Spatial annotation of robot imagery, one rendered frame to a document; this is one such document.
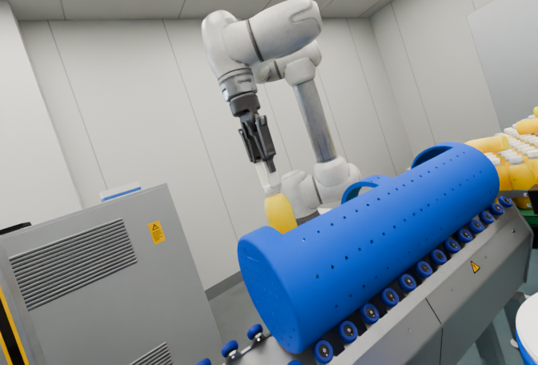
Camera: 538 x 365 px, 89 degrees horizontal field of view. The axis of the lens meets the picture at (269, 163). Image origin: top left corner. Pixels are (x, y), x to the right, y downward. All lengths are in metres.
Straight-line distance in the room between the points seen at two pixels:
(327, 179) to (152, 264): 1.31
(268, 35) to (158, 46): 3.20
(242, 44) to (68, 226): 1.62
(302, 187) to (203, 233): 2.28
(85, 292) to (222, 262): 1.85
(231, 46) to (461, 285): 0.90
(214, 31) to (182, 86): 2.97
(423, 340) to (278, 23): 0.84
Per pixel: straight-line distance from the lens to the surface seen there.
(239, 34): 0.70
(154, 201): 2.03
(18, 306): 1.00
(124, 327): 2.14
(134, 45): 3.78
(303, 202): 1.33
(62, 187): 3.01
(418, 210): 0.85
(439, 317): 0.94
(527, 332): 0.60
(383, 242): 0.74
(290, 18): 0.69
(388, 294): 0.83
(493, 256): 1.17
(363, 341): 0.78
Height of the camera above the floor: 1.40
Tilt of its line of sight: 2 degrees down
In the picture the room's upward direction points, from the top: 18 degrees counter-clockwise
